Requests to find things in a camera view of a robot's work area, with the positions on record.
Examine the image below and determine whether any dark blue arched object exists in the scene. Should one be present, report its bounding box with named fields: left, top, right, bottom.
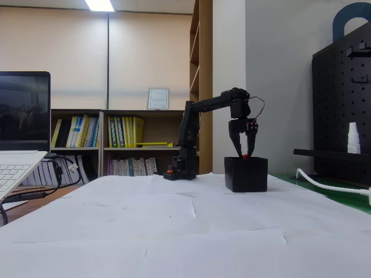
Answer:
left=332, top=2, right=371, bottom=43

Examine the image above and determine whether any black binder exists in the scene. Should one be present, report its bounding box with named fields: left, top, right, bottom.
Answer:
left=54, top=119, right=72, bottom=148

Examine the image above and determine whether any white laptop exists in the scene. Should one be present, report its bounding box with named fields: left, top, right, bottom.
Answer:
left=0, top=71, right=52, bottom=203

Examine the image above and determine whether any tall wooden bookshelf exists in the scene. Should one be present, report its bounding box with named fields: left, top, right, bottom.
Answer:
left=189, top=0, right=214, bottom=176

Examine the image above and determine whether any black pegboard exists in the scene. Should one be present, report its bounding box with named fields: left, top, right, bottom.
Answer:
left=311, top=21, right=371, bottom=186

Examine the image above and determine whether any ceiling light panel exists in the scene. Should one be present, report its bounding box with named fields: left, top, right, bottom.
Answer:
left=84, top=0, right=116, bottom=13

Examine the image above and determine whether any beige roller blind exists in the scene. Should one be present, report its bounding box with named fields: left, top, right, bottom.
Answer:
left=108, top=11, right=194, bottom=111
left=0, top=6, right=109, bottom=111

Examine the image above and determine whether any black cable with ferrite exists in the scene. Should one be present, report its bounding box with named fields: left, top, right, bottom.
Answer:
left=43, top=152, right=63, bottom=192

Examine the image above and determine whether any framed certificate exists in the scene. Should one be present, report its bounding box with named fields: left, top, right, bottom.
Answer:
left=146, top=87, right=171, bottom=111

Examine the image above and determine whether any flat yellow book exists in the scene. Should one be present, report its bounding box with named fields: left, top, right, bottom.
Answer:
left=136, top=141, right=174, bottom=148

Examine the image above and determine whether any black open box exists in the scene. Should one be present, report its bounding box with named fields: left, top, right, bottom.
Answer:
left=224, top=156, right=269, bottom=193

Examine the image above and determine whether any white power cable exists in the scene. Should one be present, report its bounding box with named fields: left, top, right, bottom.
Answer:
left=296, top=168, right=371, bottom=195

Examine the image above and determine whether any white paper sheet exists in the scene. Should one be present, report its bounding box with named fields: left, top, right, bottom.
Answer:
left=43, top=174, right=152, bottom=205
left=214, top=173, right=322, bottom=201
left=282, top=231, right=371, bottom=278
left=147, top=173, right=217, bottom=199
left=0, top=239, right=148, bottom=278
left=144, top=230, right=319, bottom=278
left=0, top=192, right=199, bottom=244
left=191, top=185, right=371, bottom=244

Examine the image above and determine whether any black looped cable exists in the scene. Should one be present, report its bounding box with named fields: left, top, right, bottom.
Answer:
left=56, top=155, right=83, bottom=189

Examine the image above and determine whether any black orange table clamp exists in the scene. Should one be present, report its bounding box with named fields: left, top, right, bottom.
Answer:
left=162, top=164, right=176, bottom=182

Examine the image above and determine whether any low wooden bookshelf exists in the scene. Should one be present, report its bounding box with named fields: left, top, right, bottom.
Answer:
left=99, top=109, right=186, bottom=177
left=21, top=108, right=103, bottom=186

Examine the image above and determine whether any black pegboard shelf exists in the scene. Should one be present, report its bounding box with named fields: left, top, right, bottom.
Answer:
left=293, top=148, right=371, bottom=163

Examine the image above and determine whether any wide yellow binder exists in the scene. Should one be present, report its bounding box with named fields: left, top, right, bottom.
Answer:
left=132, top=116, right=145, bottom=148

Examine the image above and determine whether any small white bottle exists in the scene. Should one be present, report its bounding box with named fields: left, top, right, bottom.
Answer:
left=347, top=122, right=362, bottom=154

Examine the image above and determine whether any green desk mat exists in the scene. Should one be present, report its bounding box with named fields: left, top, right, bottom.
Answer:
left=272, top=173, right=371, bottom=217

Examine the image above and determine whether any black laptop stand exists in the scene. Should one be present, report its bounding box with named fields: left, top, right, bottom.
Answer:
left=0, top=188, right=49, bottom=226

